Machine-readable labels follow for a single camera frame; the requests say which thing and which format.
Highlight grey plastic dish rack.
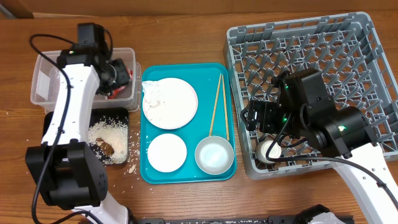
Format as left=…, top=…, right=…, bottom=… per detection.
left=224, top=12, right=397, bottom=161

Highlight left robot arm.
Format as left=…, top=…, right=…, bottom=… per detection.
left=25, top=23, right=135, bottom=223

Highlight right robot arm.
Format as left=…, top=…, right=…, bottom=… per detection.
left=240, top=68, right=397, bottom=223

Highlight red snack wrapper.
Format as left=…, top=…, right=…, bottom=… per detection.
left=106, top=68, right=134, bottom=99

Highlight wooden chopstick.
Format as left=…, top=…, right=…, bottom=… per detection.
left=221, top=74, right=229, bottom=141
left=209, top=74, right=222, bottom=137

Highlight rice and food scraps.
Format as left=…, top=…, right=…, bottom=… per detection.
left=88, top=116, right=129, bottom=165

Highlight right wooden chopstick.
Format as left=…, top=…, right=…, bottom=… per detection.
left=221, top=74, right=229, bottom=141

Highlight grey bowl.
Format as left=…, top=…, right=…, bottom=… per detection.
left=195, top=136, right=235, bottom=175

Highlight teal plastic serving tray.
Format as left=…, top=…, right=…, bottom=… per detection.
left=140, top=63, right=236, bottom=184

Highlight clear plastic bin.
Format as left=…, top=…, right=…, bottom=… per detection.
left=30, top=47, right=142, bottom=113

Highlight black plastic tray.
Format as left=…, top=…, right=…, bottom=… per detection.
left=39, top=107, right=130, bottom=169

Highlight small pink plate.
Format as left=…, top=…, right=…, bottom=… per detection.
left=147, top=133, right=187, bottom=173

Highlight white paper cup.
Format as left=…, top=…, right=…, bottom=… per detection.
left=255, top=140, right=282, bottom=164

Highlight left wooden chopstick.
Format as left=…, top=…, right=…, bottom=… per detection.
left=209, top=74, right=222, bottom=137

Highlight white napkin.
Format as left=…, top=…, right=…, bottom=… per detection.
left=142, top=81, right=162, bottom=111

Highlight large white plate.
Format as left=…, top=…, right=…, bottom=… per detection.
left=142, top=78, right=198, bottom=130

